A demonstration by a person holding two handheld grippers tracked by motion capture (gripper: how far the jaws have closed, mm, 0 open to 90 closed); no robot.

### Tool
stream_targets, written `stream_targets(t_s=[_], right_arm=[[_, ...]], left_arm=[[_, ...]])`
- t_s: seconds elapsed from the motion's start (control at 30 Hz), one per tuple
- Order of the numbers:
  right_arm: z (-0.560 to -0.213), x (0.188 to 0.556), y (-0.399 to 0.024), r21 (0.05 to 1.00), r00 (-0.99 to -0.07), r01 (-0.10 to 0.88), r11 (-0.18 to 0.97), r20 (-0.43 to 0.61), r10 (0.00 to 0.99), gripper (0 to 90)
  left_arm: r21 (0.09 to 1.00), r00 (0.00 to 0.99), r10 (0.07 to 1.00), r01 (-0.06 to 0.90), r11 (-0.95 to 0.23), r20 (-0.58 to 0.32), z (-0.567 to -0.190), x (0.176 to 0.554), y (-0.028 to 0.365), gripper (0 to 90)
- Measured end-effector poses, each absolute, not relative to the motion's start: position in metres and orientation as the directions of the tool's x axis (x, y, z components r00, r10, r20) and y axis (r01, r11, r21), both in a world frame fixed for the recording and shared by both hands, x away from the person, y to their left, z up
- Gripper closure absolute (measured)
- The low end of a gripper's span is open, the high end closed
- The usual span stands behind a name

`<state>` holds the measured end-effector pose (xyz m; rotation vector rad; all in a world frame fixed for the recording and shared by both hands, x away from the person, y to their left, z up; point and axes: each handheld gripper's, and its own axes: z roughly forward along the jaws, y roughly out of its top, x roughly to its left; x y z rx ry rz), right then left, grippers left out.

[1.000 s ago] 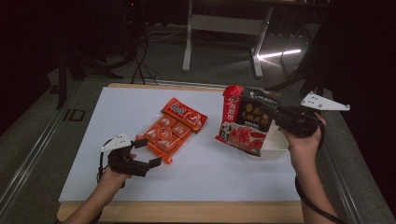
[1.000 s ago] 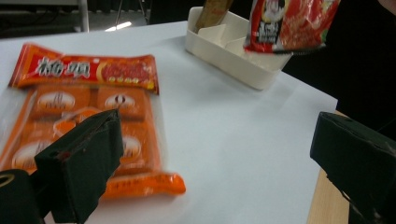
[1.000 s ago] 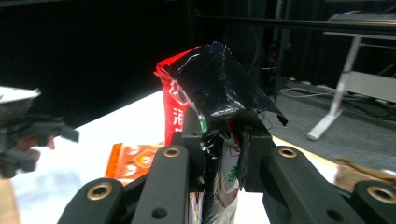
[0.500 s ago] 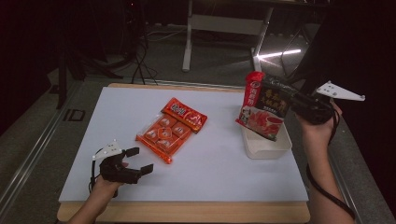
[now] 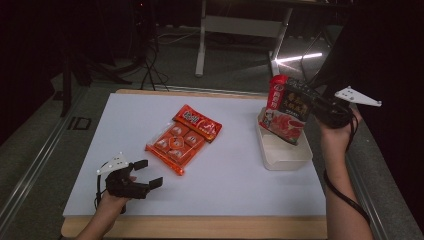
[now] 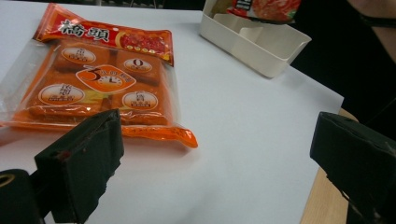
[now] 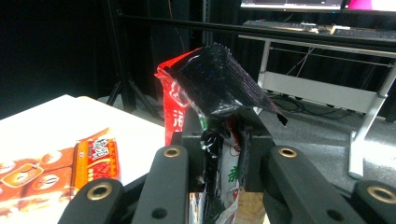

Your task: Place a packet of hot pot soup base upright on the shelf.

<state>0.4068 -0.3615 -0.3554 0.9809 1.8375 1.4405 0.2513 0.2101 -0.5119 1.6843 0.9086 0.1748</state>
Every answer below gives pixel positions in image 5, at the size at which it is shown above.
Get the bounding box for orange snack cake packet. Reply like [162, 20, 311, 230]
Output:
[144, 103, 223, 177]

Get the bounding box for white metal table frame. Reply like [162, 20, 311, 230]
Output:
[194, 0, 294, 85]

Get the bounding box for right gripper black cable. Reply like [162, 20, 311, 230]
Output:
[322, 109, 372, 225]

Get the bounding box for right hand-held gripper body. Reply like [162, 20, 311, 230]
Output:
[313, 85, 383, 130]

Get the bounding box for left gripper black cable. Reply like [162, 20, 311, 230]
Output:
[94, 173, 103, 211]

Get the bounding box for red and black food packet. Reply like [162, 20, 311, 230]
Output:
[259, 74, 319, 146]

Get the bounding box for metal floor rail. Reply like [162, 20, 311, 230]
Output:
[0, 86, 88, 228]
[345, 153, 392, 240]

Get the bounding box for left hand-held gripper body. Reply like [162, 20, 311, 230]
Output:
[96, 152, 152, 200]

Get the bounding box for person's left hand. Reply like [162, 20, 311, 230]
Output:
[99, 191, 132, 210]

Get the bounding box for person's right hand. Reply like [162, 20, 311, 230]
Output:
[316, 106, 364, 154]

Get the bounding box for white plastic tray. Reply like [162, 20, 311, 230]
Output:
[255, 106, 314, 172]

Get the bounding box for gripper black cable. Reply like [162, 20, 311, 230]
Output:
[322, 109, 372, 225]
[94, 173, 103, 211]

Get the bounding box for black metal stand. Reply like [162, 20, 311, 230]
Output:
[59, 33, 134, 118]

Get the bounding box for wooden table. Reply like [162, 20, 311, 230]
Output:
[60, 88, 329, 239]

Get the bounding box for black floor cables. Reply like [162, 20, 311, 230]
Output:
[139, 33, 171, 92]

